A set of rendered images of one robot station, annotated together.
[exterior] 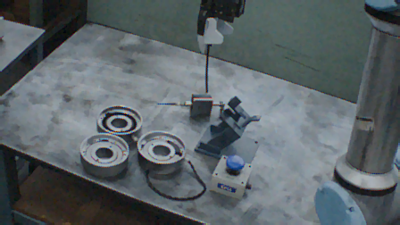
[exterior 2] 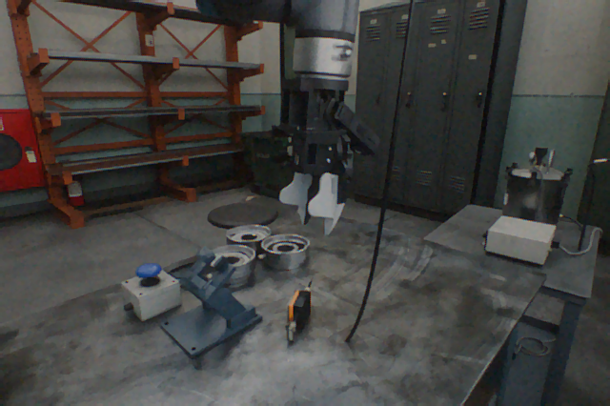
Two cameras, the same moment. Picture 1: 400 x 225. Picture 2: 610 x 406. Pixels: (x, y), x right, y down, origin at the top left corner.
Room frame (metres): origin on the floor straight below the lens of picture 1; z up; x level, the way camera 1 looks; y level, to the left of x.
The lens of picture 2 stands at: (1.35, -0.43, 1.16)
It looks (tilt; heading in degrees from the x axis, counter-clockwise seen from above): 17 degrees down; 120
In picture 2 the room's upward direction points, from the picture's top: straight up
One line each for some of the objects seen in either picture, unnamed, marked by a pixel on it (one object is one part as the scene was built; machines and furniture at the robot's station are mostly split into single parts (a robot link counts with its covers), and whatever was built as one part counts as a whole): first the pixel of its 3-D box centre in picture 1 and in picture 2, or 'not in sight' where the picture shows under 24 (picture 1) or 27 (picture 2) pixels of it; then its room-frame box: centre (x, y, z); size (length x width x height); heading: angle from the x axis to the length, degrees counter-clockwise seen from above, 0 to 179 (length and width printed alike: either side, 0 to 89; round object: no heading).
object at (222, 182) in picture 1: (234, 178); (148, 294); (0.84, -0.09, 0.82); 0.08 x 0.07 x 0.05; 77
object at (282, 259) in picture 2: (119, 126); (285, 252); (0.95, 0.18, 0.82); 0.10 x 0.10 x 0.04
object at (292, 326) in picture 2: (191, 103); (304, 300); (1.08, 0.03, 0.82); 0.17 x 0.02 x 0.04; 106
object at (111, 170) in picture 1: (104, 156); (249, 240); (0.84, 0.19, 0.82); 0.10 x 0.10 x 0.04
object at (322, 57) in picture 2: not in sight; (324, 61); (1.12, 0.01, 1.19); 0.08 x 0.08 x 0.05
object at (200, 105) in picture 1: (202, 105); (294, 308); (1.08, 0.00, 0.82); 0.05 x 0.02 x 0.04; 106
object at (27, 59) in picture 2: not in sight; (166, 101); (-1.95, 2.34, 1.05); 2.38 x 0.70 x 2.10; 77
